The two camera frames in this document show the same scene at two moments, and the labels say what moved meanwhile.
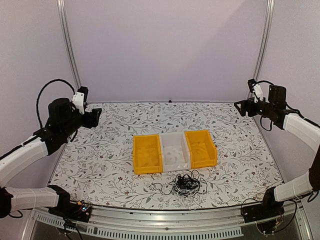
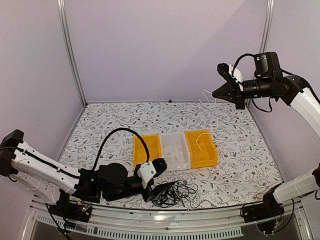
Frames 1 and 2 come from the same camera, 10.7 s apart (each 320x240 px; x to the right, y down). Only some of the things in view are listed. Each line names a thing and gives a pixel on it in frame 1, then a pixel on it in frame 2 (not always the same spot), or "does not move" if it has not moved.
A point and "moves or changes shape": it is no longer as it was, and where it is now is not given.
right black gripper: x=250 y=102 -> x=230 y=91
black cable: x=187 y=185 -> x=181 y=194
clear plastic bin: x=175 y=151 does not move
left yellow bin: x=147 y=158 does not move
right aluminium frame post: x=266 y=39 does not move
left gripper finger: x=96 y=113 -> x=159 y=188
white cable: x=186 y=194 moves or changes shape
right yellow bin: x=203 y=152 does not move
